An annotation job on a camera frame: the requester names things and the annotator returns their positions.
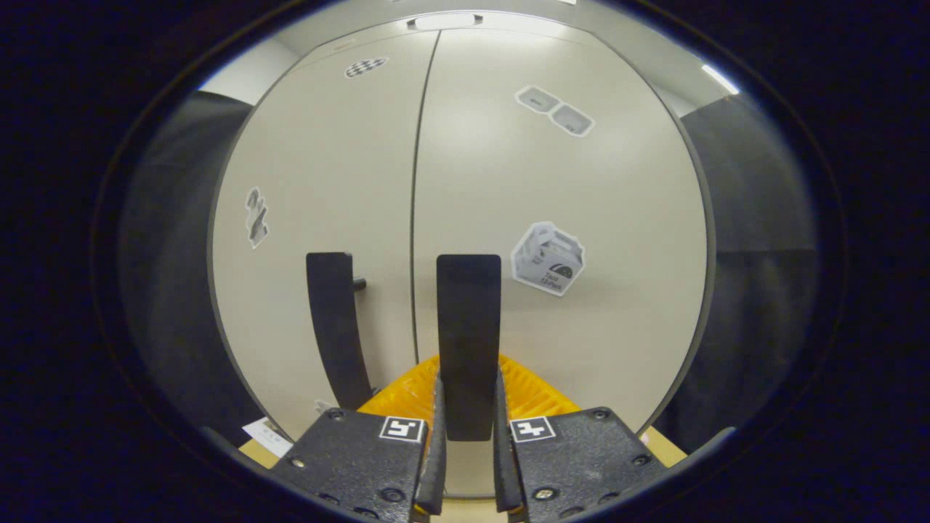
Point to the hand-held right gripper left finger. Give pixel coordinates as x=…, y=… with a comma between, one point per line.
x=434, y=465

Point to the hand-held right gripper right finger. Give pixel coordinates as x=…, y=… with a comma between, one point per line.
x=506, y=465

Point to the beige shoe cabinet door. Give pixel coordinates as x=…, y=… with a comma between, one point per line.
x=617, y=218
x=327, y=160

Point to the beige double-door shoe cabinet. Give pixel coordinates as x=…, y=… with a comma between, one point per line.
x=711, y=247

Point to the white paper slip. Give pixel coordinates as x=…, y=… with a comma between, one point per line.
x=267, y=437

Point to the black backdrop cloth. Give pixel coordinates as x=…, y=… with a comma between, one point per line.
x=755, y=290
x=174, y=254

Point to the small ceiling light panel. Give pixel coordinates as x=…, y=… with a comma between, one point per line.
x=719, y=78

